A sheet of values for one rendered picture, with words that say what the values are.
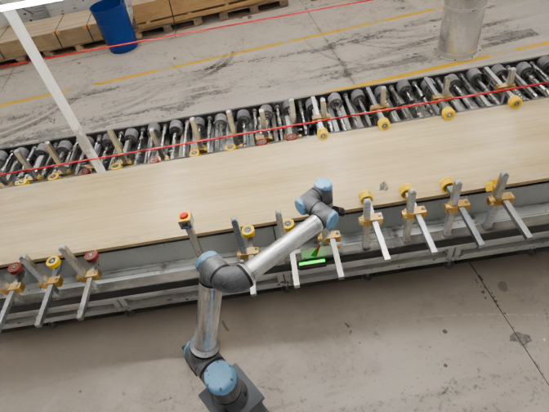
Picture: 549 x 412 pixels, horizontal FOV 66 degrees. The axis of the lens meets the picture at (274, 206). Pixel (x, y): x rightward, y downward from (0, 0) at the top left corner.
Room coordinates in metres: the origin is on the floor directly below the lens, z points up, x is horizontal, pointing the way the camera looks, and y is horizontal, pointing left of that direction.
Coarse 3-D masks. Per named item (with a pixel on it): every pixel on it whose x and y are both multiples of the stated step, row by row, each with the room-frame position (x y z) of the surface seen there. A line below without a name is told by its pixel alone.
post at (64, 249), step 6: (60, 246) 1.71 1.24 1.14; (66, 246) 1.72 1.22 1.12; (60, 252) 1.69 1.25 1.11; (66, 252) 1.69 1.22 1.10; (66, 258) 1.69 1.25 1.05; (72, 258) 1.70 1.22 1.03; (72, 264) 1.69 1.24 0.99; (78, 264) 1.71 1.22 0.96; (78, 270) 1.69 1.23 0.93; (84, 270) 1.72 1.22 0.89
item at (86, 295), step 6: (96, 264) 1.79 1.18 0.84; (90, 282) 1.64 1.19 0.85; (84, 288) 1.61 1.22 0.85; (90, 288) 1.61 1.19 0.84; (84, 294) 1.56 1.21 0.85; (84, 300) 1.52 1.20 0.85; (84, 306) 1.48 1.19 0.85; (78, 312) 1.44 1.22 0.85; (84, 312) 1.45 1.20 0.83; (78, 318) 1.40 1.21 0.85
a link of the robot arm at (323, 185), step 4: (316, 180) 1.57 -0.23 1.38; (320, 180) 1.56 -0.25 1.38; (324, 180) 1.56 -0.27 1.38; (328, 180) 1.55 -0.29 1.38; (316, 184) 1.54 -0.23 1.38; (320, 184) 1.53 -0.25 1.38; (324, 184) 1.53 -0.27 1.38; (328, 184) 1.52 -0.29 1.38; (316, 188) 1.52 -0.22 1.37; (320, 188) 1.50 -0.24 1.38; (324, 188) 1.50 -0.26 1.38; (328, 188) 1.50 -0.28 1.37; (332, 188) 1.52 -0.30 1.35; (320, 192) 1.49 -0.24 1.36; (324, 192) 1.50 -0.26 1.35; (328, 192) 1.50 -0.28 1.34; (332, 192) 1.52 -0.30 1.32; (324, 196) 1.49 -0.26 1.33; (328, 196) 1.50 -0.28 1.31; (332, 196) 1.52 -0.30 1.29; (324, 200) 1.50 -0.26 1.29; (328, 200) 1.50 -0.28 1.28; (332, 200) 1.52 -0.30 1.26
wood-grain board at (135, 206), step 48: (288, 144) 2.53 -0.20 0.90; (336, 144) 2.41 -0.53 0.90; (384, 144) 2.31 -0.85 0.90; (432, 144) 2.20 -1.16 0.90; (480, 144) 2.11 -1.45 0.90; (528, 144) 2.01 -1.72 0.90; (0, 192) 2.65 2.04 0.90; (48, 192) 2.53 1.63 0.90; (96, 192) 2.42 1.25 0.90; (144, 192) 2.31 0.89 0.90; (192, 192) 2.21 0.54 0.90; (240, 192) 2.11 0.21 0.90; (288, 192) 2.02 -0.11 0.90; (336, 192) 1.93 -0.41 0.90; (384, 192) 1.84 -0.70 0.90; (432, 192) 1.76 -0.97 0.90; (0, 240) 2.12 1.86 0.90; (48, 240) 2.02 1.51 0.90; (96, 240) 1.93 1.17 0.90; (144, 240) 1.85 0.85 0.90
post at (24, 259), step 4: (20, 256) 1.72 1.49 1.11; (24, 256) 1.72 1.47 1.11; (28, 256) 1.74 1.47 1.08; (20, 260) 1.71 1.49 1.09; (24, 260) 1.71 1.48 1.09; (28, 260) 1.72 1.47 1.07; (24, 264) 1.71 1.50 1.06; (28, 264) 1.71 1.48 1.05; (32, 264) 1.72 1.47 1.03; (28, 268) 1.71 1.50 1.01; (32, 268) 1.71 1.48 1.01; (36, 268) 1.72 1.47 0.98; (32, 272) 1.71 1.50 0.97; (36, 272) 1.71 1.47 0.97; (40, 272) 1.72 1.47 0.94; (36, 276) 1.71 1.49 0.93; (40, 276) 1.71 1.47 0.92; (44, 276) 1.73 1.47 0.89; (40, 280) 1.71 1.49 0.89; (44, 280) 1.71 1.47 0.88; (56, 288) 1.74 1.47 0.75; (56, 292) 1.71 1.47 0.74
